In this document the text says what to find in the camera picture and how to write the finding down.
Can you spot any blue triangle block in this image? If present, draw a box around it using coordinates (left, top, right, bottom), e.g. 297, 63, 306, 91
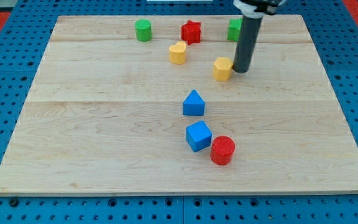
183, 90, 205, 116

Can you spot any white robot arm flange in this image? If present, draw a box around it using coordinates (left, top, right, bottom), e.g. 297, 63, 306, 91
233, 0, 287, 19

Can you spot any blue cube block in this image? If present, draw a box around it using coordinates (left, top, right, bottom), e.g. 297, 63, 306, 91
185, 121, 213, 152

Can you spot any red cylinder block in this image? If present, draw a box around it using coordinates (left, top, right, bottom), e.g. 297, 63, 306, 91
210, 136, 236, 166

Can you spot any yellow heart block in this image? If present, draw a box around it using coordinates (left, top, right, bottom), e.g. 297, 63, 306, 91
168, 41, 186, 65

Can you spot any light wooden board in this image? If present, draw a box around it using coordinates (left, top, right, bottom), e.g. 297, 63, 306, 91
0, 15, 358, 197

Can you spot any yellow hexagon block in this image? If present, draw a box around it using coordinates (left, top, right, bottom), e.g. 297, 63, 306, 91
213, 57, 233, 82

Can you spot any red star block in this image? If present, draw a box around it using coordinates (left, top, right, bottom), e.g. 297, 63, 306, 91
181, 20, 201, 45

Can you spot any green cylinder block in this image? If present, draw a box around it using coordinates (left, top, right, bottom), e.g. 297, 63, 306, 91
134, 19, 152, 42

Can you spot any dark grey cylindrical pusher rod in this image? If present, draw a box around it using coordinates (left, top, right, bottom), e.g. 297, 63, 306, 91
233, 16, 262, 73

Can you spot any green cube block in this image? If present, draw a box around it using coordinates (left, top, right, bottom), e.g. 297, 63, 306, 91
227, 18, 242, 42

